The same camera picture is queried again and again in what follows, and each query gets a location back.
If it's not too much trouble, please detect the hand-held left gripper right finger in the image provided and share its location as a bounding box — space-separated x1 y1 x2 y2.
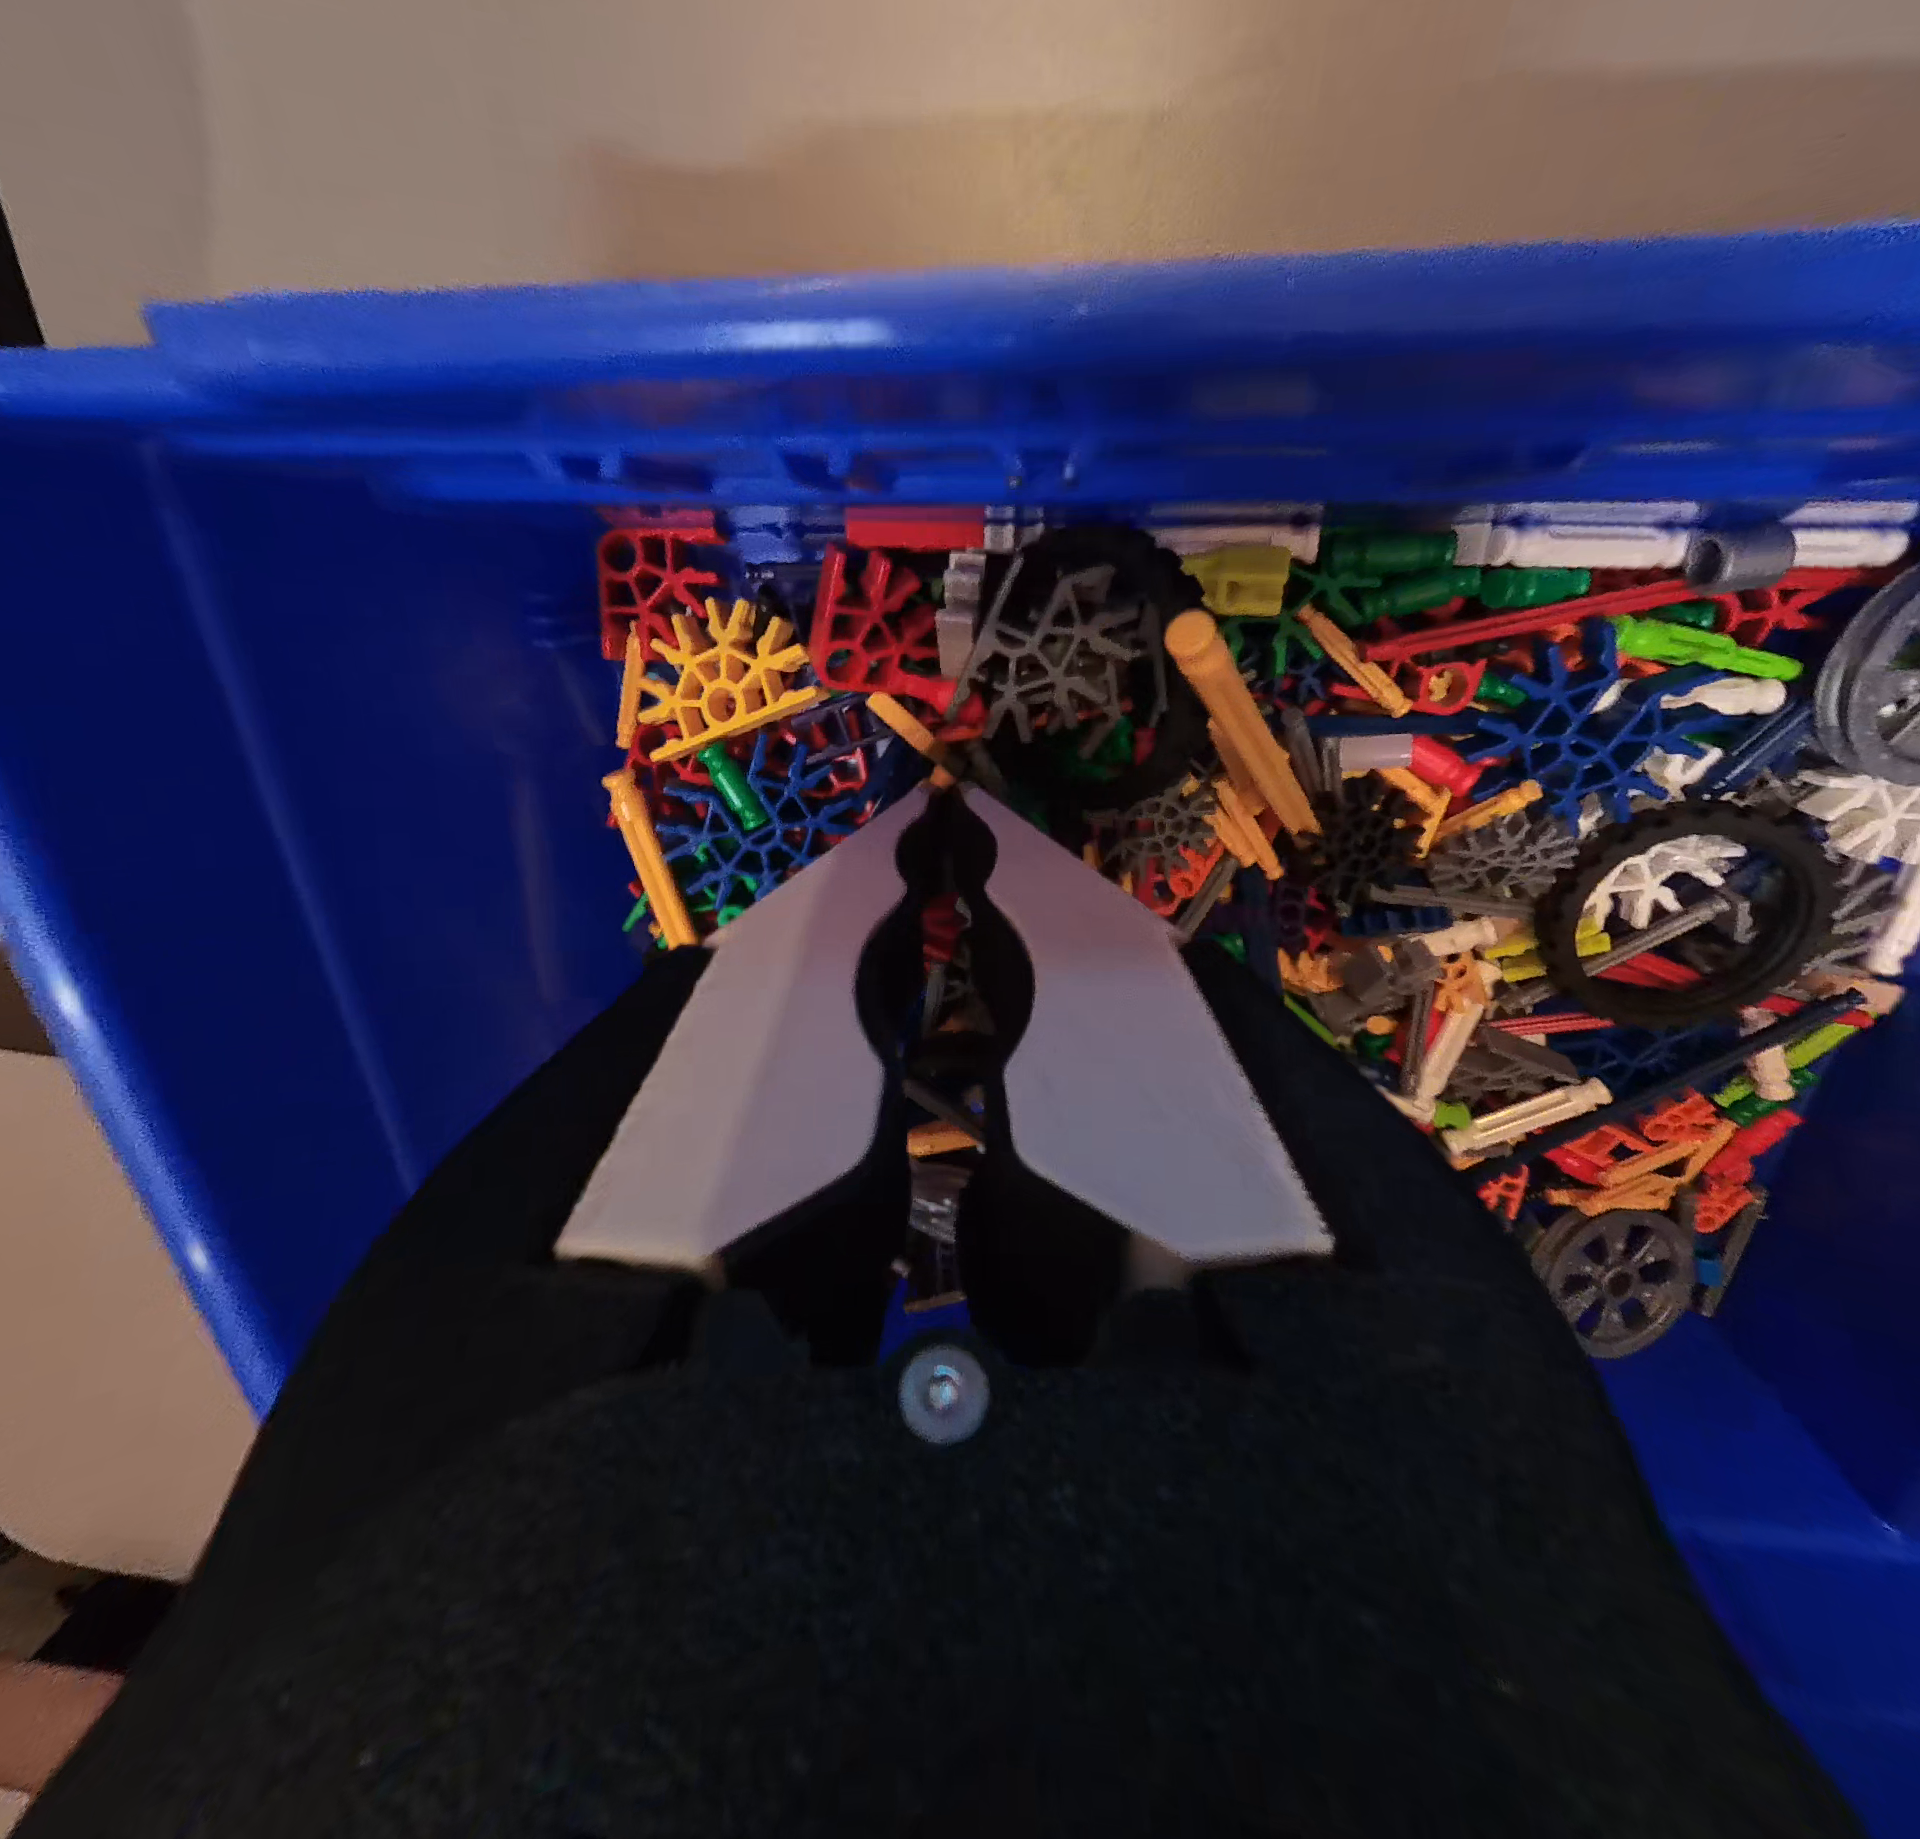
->
947 788 1336 1365

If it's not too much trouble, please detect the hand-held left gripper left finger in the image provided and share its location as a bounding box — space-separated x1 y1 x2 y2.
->
557 788 949 1365

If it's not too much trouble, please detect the pile of colourful toy pieces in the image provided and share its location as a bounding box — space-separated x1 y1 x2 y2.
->
597 500 1920 1365

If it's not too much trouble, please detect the short orange toy rod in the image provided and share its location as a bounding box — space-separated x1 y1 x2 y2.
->
865 691 965 793

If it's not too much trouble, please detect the blue plastic bin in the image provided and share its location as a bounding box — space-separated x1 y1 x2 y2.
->
0 221 1920 1839

